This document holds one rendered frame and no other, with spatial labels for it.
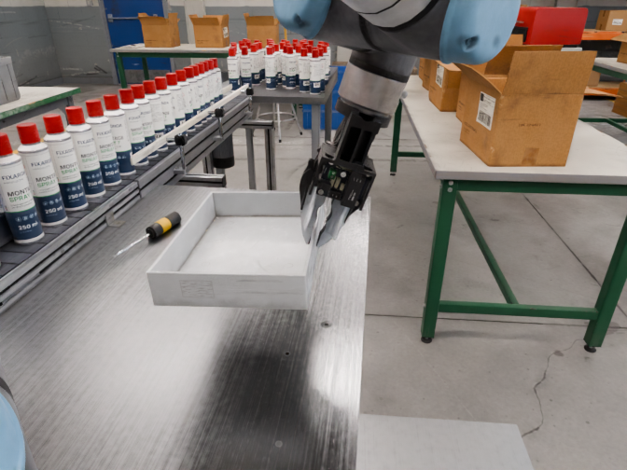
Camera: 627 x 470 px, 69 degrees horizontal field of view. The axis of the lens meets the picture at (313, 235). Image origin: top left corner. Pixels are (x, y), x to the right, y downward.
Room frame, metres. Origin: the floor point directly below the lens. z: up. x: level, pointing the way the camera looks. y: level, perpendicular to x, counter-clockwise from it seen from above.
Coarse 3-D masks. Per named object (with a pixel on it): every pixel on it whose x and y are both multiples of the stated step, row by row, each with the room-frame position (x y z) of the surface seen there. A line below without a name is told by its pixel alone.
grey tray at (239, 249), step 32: (224, 192) 0.74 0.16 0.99; (256, 192) 0.74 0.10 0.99; (288, 192) 0.73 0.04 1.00; (192, 224) 0.64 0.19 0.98; (224, 224) 0.71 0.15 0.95; (256, 224) 0.71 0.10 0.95; (288, 224) 0.70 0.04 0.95; (320, 224) 0.66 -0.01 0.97; (160, 256) 0.52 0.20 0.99; (192, 256) 0.60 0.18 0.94; (224, 256) 0.59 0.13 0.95; (256, 256) 0.59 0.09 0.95; (288, 256) 0.59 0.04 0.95; (160, 288) 0.48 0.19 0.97; (192, 288) 0.48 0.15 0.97; (224, 288) 0.47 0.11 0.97; (256, 288) 0.47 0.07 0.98; (288, 288) 0.46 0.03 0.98
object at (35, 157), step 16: (32, 128) 0.84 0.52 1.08; (32, 144) 0.84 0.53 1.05; (32, 160) 0.83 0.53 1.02; (48, 160) 0.85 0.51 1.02; (32, 176) 0.83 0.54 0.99; (48, 176) 0.84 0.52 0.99; (32, 192) 0.83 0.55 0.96; (48, 192) 0.83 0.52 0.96; (48, 208) 0.83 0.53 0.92; (64, 208) 0.86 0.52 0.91; (48, 224) 0.83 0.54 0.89
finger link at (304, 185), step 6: (312, 162) 0.59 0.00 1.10; (306, 168) 0.59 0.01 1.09; (312, 168) 0.59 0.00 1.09; (306, 174) 0.59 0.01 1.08; (312, 174) 0.59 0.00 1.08; (300, 180) 0.59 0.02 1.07; (306, 180) 0.59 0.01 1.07; (300, 186) 0.59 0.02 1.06; (306, 186) 0.59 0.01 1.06; (300, 192) 0.59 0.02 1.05; (306, 192) 0.59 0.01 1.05; (300, 198) 0.60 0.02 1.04; (300, 204) 0.60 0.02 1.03
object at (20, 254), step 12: (132, 180) 1.10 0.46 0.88; (108, 192) 1.02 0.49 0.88; (96, 204) 0.94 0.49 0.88; (72, 216) 0.88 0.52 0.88; (84, 216) 0.89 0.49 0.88; (48, 228) 0.82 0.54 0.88; (60, 228) 0.82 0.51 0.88; (12, 240) 0.77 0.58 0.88; (48, 240) 0.77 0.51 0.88; (0, 252) 0.73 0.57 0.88; (12, 252) 0.73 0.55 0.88; (24, 252) 0.73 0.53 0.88; (12, 264) 0.68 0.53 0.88; (0, 276) 0.64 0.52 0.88
